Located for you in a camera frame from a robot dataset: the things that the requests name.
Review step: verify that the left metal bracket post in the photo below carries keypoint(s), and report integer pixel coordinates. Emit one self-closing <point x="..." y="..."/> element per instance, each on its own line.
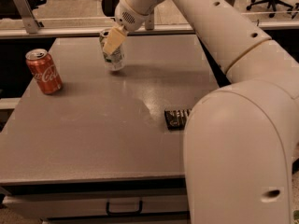
<point x="29" y="21"/>

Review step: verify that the black office chair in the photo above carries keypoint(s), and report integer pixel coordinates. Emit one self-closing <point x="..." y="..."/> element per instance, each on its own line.
<point x="291" y="10"/>
<point x="109" y="6"/>

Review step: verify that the white green 7up can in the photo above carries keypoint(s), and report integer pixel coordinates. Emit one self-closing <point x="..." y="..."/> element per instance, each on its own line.
<point x="115" y="61"/>

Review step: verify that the dark chocolate bar wrapper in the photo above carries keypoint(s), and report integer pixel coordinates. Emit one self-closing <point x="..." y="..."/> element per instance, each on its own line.
<point x="176" y="119"/>

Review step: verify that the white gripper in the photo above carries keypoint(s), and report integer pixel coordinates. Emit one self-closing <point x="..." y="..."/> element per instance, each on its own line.
<point x="127" y="16"/>

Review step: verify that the black office chair right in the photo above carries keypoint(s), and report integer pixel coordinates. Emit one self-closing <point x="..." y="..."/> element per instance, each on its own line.
<point x="291" y="10"/>

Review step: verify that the grey drawer cabinet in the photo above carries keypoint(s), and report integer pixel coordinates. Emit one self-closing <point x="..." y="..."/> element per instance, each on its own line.
<point x="103" y="137"/>

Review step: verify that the black office chair centre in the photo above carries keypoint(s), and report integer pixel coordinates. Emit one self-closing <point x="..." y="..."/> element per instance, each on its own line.
<point x="109" y="6"/>

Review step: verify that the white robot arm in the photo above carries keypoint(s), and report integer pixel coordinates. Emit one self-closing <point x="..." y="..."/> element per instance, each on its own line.
<point x="239" y="139"/>

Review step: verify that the middle metal bracket post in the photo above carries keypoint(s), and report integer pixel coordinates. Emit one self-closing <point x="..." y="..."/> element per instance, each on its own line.
<point x="149" y="23"/>

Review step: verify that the red coke can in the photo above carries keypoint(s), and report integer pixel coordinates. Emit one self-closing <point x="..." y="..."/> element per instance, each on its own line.
<point x="44" y="70"/>

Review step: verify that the black drawer handle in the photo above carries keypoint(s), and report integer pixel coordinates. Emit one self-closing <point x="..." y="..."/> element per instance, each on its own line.
<point x="124" y="209"/>

